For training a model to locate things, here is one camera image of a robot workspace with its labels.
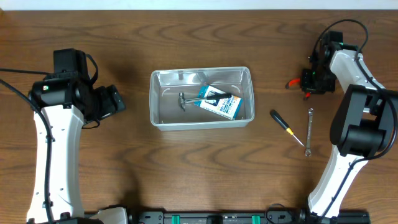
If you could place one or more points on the silver combination wrench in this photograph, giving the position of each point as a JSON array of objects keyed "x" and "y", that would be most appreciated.
[{"x": 309, "y": 132}]

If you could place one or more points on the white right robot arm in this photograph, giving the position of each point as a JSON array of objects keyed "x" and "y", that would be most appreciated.
[{"x": 364, "y": 126}]

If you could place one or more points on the black yellow screwdriver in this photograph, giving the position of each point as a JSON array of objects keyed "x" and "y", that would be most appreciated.
[{"x": 277, "y": 117}]

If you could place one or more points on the clear plastic storage box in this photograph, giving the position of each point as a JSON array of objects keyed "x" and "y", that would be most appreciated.
[{"x": 165, "y": 85}]

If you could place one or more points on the small black-handled hammer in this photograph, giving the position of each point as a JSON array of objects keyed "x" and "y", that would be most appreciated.
[{"x": 182, "y": 101}]

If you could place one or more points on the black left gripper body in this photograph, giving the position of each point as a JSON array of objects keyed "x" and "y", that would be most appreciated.
[{"x": 112, "y": 99}]

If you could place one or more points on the red-handled pliers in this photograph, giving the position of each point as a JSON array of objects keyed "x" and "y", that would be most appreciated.
[{"x": 295, "y": 84}]

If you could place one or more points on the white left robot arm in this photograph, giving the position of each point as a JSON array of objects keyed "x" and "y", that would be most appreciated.
[{"x": 65, "y": 102}]

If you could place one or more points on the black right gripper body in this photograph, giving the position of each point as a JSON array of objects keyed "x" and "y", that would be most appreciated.
[{"x": 318, "y": 81}]

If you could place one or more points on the blue white screw box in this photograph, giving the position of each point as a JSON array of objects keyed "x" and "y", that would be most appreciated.
[{"x": 226, "y": 107}]

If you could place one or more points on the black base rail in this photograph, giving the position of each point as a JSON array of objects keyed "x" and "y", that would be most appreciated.
[{"x": 277, "y": 216}]

